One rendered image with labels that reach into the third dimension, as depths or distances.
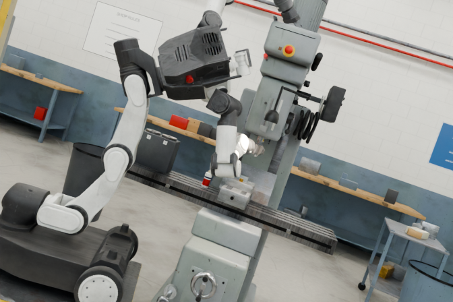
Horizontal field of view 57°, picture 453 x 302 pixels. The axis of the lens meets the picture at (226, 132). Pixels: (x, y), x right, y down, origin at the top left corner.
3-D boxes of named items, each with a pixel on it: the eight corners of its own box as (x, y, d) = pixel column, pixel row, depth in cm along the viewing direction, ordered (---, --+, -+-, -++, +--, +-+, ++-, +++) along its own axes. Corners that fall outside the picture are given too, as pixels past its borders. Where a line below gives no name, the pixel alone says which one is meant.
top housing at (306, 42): (312, 65, 203) (323, 33, 202) (261, 48, 206) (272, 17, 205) (307, 76, 250) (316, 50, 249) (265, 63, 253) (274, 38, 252)
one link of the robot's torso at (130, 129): (96, 171, 186) (119, 70, 183) (104, 164, 204) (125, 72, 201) (130, 178, 188) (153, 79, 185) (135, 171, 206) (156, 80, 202)
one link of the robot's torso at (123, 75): (117, 71, 185) (143, 66, 186) (122, 73, 198) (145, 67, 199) (124, 100, 186) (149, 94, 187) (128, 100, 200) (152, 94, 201)
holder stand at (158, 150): (166, 173, 234) (176, 140, 233) (130, 160, 236) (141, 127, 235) (170, 170, 246) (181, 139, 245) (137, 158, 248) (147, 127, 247)
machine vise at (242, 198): (243, 210, 210) (251, 190, 209) (216, 199, 212) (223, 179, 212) (251, 199, 245) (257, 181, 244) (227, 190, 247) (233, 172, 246)
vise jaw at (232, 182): (251, 193, 221) (253, 187, 221) (224, 184, 224) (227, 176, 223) (251, 192, 227) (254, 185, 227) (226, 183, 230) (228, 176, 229)
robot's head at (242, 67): (233, 77, 196) (251, 73, 196) (228, 56, 194) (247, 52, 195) (232, 78, 202) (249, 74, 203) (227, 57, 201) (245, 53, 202)
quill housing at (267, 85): (279, 143, 219) (299, 85, 217) (242, 130, 221) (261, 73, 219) (280, 141, 238) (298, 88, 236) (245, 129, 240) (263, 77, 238)
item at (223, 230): (253, 258, 205) (261, 236, 205) (189, 233, 210) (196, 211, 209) (259, 232, 255) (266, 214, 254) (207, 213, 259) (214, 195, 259)
